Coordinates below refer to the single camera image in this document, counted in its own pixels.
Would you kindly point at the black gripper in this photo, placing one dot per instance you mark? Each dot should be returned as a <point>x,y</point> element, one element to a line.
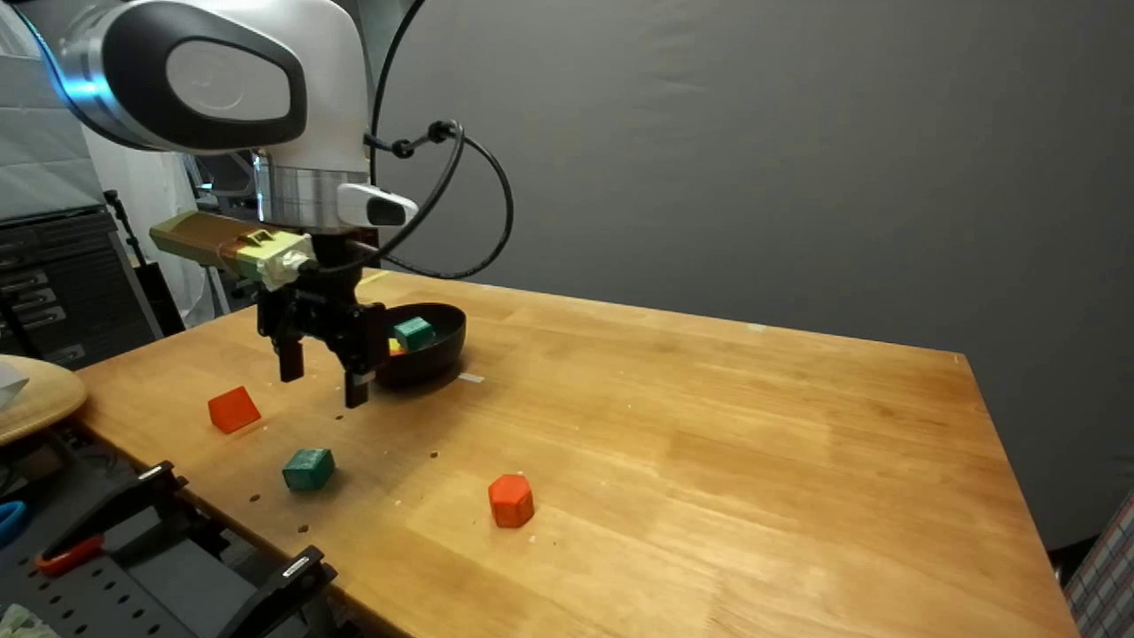
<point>325,308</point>

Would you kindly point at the yellow block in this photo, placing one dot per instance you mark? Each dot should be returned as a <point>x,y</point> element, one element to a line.
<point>395,348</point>

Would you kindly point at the black bowl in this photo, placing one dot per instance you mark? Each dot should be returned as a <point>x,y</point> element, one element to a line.
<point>431,363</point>

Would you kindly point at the orange wedge block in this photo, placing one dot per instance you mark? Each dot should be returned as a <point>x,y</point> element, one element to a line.
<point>232,411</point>

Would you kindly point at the teal cube block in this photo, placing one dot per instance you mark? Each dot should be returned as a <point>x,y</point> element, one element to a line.
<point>310,469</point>

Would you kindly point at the red block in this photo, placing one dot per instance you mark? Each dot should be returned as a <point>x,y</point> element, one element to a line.
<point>513,503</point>

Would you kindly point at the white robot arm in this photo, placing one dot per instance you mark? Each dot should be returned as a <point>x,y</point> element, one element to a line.
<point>286,79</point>

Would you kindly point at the black clamp front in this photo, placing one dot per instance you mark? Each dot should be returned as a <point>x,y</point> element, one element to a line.
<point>297,591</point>

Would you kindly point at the black equipment cabinet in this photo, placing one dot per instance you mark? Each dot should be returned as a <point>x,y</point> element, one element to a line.
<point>68,291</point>

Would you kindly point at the round wooden board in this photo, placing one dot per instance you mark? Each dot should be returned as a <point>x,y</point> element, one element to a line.
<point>38,395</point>

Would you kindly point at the black perforated side table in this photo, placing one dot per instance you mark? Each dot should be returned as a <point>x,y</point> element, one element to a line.
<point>161,574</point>

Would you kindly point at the grey backdrop screen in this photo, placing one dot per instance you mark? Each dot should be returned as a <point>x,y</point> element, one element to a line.
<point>926,171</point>

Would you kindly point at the yellow wrist camera box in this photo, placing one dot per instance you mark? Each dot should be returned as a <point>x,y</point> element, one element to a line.
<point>246,250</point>

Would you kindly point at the black clamp with orange handle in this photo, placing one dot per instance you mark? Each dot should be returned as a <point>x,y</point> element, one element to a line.
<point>82,541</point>

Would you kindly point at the blue ring object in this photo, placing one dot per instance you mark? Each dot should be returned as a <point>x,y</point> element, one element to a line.
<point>13,520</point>

